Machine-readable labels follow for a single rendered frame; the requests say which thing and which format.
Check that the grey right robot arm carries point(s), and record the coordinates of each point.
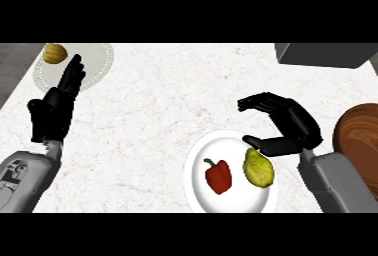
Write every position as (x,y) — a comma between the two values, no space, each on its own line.
(334,183)

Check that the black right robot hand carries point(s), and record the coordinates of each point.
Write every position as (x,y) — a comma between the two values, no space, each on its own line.
(295,126)

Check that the pale beaded-rim plate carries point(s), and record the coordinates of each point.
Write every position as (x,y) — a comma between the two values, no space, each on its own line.
(96,63)

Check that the red bell pepper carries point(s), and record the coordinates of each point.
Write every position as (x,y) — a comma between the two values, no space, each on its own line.
(219,176)

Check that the white round plate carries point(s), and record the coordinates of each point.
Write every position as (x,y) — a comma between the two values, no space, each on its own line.
(230,173)

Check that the round yellow-brown fruit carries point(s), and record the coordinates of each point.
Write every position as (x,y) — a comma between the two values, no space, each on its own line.
(55,53)

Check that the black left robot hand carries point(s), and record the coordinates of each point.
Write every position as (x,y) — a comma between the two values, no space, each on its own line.
(53,110)

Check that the brown wooden bowl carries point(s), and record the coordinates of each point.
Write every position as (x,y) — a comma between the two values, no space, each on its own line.
(359,140)

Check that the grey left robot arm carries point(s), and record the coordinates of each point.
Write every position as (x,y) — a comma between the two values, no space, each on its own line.
(27,180)

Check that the dark grey box appliance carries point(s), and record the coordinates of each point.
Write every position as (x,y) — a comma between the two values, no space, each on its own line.
(319,53)

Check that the yellow-green pear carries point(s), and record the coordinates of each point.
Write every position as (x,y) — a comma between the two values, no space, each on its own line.
(258,168)

